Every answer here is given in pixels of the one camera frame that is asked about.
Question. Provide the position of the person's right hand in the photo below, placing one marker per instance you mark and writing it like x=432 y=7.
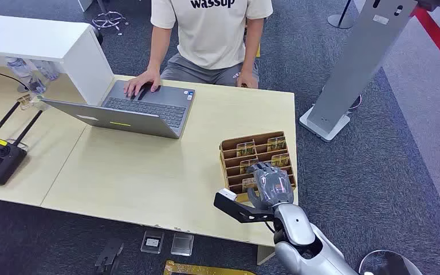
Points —
x=142 y=81

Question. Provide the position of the person's left hand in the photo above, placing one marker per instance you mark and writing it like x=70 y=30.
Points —
x=247 y=79

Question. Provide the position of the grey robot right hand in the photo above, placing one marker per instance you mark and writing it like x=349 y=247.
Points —
x=271 y=186

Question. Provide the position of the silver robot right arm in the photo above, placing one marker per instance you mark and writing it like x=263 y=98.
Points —
x=303 y=243

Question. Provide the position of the person's right forearm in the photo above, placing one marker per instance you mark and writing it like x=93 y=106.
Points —
x=158 y=49

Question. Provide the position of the person's left forearm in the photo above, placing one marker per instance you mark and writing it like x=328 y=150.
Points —
x=253 y=45

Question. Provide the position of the gold printed card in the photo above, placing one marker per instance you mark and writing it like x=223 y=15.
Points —
x=281 y=159
x=248 y=185
x=276 y=143
x=246 y=166
x=246 y=149

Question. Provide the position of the wooden slotted card holder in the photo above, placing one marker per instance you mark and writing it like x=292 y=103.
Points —
x=231 y=159

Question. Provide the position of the person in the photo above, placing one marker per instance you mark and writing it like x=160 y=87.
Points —
x=212 y=34

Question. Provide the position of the grey laptop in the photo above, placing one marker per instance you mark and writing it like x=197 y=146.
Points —
x=144 y=108

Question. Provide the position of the chrome chair base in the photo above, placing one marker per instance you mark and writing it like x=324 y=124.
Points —
x=108 y=19

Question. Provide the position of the clear plastic water bottle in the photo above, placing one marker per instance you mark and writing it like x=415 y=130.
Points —
x=24 y=74
x=48 y=70

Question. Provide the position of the white desk shelf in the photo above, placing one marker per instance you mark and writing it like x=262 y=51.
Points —
x=53 y=41

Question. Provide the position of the grey floor socket cover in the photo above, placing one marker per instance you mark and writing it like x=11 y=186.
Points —
x=182 y=244

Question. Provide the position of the gold floor tape strip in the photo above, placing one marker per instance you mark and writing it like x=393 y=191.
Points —
x=201 y=270

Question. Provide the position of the grey kiosk stand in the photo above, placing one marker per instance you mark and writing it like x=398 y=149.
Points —
x=356 y=64

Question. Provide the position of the small clear plastic holder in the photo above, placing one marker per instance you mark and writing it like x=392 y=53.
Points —
x=25 y=101

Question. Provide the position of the round chrome-rimmed dark base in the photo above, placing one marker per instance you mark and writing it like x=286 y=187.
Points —
x=389 y=264

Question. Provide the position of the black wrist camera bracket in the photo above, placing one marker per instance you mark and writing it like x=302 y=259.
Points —
x=242 y=212

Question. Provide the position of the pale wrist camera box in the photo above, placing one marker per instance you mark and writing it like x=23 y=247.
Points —
x=227 y=194

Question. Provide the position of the grey stanchion post base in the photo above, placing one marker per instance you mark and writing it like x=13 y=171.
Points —
x=340 y=19

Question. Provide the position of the black bracket on floor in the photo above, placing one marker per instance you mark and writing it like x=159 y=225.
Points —
x=108 y=255

